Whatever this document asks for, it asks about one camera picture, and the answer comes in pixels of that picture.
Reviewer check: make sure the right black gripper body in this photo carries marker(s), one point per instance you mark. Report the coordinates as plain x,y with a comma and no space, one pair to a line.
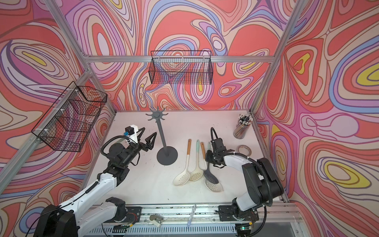
211,157

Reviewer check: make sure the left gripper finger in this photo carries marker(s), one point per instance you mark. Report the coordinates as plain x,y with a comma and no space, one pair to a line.
151,140
140,133

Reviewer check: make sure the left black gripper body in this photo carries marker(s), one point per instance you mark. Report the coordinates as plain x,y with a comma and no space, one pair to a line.
141,146

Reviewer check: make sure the dark grey skimmer green handle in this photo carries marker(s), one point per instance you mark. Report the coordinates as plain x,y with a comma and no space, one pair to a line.
208,175

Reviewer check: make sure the grey utensil rack stand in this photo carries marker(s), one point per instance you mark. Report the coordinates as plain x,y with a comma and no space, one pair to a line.
167,155

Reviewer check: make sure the cream skimmer green handle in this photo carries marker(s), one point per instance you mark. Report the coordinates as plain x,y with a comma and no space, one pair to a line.
198,172

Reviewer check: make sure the cream skimmer wooden handle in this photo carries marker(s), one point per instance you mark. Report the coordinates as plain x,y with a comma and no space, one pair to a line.
184,176
213,187

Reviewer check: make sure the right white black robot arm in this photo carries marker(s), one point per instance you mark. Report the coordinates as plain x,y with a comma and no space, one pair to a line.
262,182

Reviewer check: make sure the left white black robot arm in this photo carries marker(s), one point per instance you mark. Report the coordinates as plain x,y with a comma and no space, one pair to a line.
74,218

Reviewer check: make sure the roll of tape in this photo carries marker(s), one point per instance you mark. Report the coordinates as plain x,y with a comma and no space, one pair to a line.
243,149

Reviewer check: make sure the pencil cup with pencils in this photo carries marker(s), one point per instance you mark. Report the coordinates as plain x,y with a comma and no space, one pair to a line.
243,123

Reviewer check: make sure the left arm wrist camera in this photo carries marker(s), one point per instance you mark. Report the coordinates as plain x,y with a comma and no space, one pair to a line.
131,134

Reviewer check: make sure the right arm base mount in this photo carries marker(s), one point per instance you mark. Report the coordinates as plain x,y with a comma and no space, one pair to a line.
233,213

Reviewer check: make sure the black wire basket back wall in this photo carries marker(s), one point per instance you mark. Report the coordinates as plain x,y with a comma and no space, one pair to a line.
176,67

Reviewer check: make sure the black wire basket wall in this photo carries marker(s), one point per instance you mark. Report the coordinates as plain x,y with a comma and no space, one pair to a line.
176,67
78,109

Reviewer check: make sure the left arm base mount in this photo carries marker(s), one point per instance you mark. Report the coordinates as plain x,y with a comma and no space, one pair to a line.
131,216

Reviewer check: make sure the pen on rail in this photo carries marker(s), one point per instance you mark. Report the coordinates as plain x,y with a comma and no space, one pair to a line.
191,215

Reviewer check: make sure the black wire basket left wall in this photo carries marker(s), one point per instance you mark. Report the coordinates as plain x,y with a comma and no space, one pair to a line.
78,109

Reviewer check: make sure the small clip on rail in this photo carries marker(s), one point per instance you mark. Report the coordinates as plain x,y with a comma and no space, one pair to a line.
156,220

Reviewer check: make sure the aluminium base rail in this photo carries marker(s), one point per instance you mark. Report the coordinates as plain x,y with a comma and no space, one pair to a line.
279,220

